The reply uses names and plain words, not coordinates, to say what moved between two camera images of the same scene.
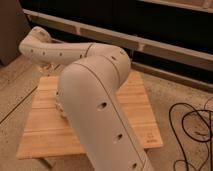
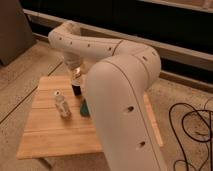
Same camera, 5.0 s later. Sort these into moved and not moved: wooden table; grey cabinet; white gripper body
Moved: white gripper body
Not moved: wooden table; grey cabinet
